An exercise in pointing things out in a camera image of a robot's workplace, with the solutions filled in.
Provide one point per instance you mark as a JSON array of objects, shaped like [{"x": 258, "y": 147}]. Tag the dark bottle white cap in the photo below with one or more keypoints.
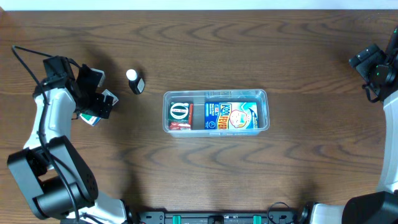
[{"x": 135, "y": 81}]

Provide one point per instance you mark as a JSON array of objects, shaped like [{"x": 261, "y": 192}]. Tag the green Zam-Buk box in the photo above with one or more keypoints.
[{"x": 179, "y": 111}]

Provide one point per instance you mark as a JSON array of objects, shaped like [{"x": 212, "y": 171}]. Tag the red Panadol ActiFast box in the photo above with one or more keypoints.
[{"x": 176, "y": 125}]

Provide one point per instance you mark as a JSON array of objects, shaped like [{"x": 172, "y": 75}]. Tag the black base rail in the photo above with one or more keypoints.
[{"x": 160, "y": 217}]

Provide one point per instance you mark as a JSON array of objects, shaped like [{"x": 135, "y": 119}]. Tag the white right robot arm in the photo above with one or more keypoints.
[{"x": 378, "y": 69}]

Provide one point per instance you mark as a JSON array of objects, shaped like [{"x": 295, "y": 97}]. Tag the clear plastic container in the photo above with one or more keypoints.
[{"x": 199, "y": 97}]

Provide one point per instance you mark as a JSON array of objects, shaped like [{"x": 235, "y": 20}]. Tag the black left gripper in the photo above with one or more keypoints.
[{"x": 101, "y": 106}]

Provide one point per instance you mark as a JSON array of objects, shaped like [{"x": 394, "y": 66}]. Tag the blue Kool Fever box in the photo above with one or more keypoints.
[{"x": 231, "y": 115}]

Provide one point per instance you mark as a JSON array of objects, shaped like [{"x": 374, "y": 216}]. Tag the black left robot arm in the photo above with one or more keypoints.
[{"x": 54, "y": 179}]

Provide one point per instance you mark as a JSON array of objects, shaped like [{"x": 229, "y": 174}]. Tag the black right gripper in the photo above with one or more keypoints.
[{"x": 364, "y": 59}]

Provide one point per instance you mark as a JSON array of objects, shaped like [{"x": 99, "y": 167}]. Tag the white green Panadol box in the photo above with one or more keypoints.
[{"x": 93, "y": 119}]

